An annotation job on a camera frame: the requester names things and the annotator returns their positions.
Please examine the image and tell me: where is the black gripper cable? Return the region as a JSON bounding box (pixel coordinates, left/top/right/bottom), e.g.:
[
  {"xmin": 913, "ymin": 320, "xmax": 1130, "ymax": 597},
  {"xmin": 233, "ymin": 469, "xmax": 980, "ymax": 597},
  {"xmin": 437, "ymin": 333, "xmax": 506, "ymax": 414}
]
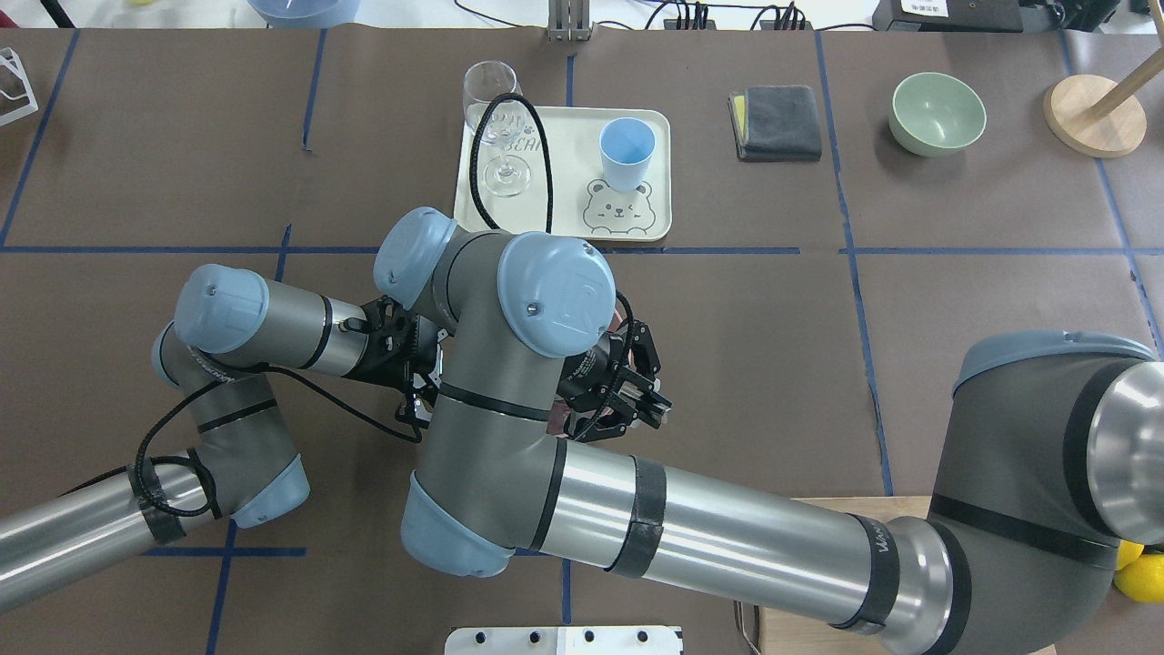
[{"xmin": 469, "ymin": 93, "xmax": 556, "ymax": 234}]

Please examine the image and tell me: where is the light blue cup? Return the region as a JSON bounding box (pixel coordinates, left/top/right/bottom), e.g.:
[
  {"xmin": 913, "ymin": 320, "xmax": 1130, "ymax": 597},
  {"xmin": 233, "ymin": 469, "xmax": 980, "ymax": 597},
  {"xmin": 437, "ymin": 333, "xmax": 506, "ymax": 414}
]
[{"xmin": 599, "ymin": 118, "xmax": 656, "ymax": 192}]

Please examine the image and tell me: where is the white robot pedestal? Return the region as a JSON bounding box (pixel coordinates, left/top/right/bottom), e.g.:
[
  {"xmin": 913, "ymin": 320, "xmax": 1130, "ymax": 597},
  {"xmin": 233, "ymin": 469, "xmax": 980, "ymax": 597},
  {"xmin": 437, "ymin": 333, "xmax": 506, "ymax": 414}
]
[{"xmin": 443, "ymin": 625, "xmax": 684, "ymax": 654}]

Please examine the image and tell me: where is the cream bear tray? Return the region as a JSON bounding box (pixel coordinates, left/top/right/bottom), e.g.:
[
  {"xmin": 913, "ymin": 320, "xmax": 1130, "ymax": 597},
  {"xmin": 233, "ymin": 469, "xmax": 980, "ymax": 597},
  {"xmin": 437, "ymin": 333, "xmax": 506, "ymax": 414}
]
[{"xmin": 480, "ymin": 106, "xmax": 672, "ymax": 242}]

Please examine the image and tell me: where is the blue bowl on side table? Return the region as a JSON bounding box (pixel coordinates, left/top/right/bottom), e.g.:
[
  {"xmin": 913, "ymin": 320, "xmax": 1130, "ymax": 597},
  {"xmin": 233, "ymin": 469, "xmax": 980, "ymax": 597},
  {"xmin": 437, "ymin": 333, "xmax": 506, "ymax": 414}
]
[{"xmin": 246, "ymin": 0, "xmax": 362, "ymax": 29}]

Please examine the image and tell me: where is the wooden mug tree stand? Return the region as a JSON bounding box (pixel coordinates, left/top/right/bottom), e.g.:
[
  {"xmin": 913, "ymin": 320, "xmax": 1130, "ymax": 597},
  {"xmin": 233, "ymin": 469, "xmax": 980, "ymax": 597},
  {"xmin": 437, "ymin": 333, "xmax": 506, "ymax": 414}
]
[{"xmin": 1043, "ymin": 48, "xmax": 1163, "ymax": 161}]

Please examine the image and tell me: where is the yellow lemon left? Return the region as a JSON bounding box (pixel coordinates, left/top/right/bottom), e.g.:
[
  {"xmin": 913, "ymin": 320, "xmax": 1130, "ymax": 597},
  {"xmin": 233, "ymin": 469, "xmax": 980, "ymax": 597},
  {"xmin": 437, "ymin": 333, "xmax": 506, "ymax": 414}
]
[{"xmin": 1115, "ymin": 540, "xmax": 1147, "ymax": 571}]

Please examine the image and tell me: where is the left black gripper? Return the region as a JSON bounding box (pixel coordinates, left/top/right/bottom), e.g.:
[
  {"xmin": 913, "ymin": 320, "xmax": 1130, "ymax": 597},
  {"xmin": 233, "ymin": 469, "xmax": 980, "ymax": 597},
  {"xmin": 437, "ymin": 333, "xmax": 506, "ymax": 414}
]
[{"xmin": 360, "ymin": 296, "xmax": 446, "ymax": 428}]

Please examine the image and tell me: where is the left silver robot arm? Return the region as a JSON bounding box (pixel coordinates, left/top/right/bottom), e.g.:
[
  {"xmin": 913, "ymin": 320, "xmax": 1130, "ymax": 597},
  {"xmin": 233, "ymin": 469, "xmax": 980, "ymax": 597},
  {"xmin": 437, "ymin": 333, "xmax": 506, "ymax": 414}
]
[{"xmin": 1, "ymin": 264, "xmax": 442, "ymax": 612}]

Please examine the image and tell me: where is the clear wine glass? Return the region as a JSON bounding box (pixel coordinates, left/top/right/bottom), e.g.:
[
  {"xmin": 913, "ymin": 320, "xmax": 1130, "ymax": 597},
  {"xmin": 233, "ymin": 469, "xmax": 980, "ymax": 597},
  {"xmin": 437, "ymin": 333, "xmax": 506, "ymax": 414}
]
[{"xmin": 462, "ymin": 60, "xmax": 531, "ymax": 197}]

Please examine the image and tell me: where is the white test tube rack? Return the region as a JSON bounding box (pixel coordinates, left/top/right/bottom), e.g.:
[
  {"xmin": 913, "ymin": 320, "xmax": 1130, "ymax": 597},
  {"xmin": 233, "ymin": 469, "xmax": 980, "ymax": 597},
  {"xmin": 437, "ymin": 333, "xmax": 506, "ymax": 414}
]
[{"xmin": 1, "ymin": 48, "xmax": 40, "ymax": 126}]

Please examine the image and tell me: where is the aluminium frame post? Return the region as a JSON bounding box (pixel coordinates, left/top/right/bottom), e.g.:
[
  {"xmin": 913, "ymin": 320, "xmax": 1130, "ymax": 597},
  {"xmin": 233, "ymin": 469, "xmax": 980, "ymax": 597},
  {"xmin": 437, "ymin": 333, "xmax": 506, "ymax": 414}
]
[{"xmin": 547, "ymin": 0, "xmax": 594, "ymax": 43}]

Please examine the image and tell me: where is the dark grey folded cloth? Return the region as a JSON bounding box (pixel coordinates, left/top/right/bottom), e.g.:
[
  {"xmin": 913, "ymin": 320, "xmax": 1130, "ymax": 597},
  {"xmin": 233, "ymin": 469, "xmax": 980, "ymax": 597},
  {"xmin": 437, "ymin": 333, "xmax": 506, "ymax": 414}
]
[{"xmin": 730, "ymin": 86, "xmax": 823, "ymax": 162}]

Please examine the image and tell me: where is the yellow lemon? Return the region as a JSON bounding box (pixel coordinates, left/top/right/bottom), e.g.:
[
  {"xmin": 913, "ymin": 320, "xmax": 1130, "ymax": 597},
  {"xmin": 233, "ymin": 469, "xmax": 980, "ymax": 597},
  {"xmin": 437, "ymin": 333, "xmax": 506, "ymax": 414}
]
[
  {"xmin": 1115, "ymin": 540, "xmax": 1147, "ymax": 571},
  {"xmin": 1113, "ymin": 554, "xmax": 1163, "ymax": 604}
]

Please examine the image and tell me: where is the yellow lemon upper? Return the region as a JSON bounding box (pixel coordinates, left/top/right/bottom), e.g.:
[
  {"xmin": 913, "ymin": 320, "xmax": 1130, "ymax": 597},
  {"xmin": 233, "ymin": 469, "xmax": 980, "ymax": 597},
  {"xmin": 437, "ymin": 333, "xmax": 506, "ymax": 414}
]
[{"xmin": 1113, "ymin": 554, "xmax": 1163, "ymax": 604}]

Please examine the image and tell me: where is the green ceramic bowl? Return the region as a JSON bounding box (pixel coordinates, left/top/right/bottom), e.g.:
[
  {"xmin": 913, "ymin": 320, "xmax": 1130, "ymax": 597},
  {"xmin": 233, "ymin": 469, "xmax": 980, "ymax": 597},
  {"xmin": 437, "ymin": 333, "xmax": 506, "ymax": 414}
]
[{"xmin": 888, "ymin": 71, "xmax": 987, "ymax": 157}]

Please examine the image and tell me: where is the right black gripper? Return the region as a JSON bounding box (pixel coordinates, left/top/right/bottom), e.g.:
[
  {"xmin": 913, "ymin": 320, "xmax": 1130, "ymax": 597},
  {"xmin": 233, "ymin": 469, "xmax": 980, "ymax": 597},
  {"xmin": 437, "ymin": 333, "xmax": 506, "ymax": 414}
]
[{"xmin": 556, "ymin": 320, "xmax": 673, "ymax": 428}]

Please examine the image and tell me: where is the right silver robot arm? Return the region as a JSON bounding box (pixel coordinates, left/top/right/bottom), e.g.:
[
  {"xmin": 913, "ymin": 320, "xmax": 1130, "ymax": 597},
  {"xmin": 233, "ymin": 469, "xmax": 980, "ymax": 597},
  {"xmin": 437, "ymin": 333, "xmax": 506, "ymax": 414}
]
[{"xmin": 372, "ymin": 207, "xmax": 1161, "ymax": 654}]

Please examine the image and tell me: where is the pink bowl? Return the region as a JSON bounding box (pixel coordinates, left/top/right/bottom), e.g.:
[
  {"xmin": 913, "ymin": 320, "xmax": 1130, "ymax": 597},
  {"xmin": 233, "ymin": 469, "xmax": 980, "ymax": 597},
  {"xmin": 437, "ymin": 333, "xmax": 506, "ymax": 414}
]
[{"xmin": 606, "ymin": 302, "xmax": 637, "ymax": 343}]

